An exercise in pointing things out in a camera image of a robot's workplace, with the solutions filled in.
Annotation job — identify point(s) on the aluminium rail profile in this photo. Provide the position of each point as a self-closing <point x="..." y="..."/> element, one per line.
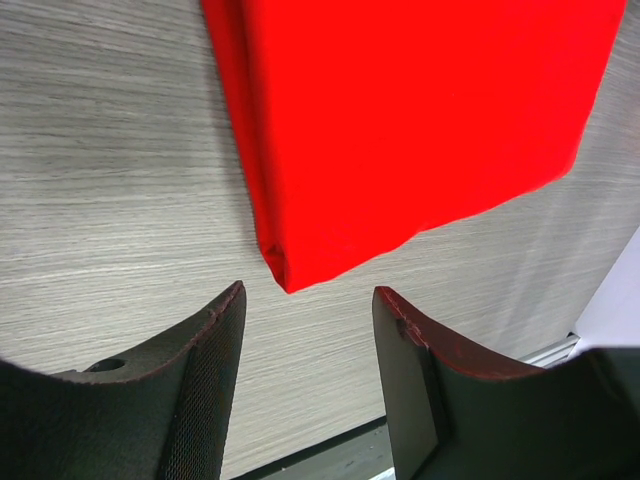
<point x="553" y="354"/>

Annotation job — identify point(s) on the red t-shirt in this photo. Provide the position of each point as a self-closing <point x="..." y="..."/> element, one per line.
<point x="360" y="124"/>

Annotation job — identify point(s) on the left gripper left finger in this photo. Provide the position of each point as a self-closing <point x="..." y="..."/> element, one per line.
<point x="159" y="410"/>

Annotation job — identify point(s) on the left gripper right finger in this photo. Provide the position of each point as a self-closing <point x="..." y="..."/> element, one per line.
<point x="458" y="410"/>

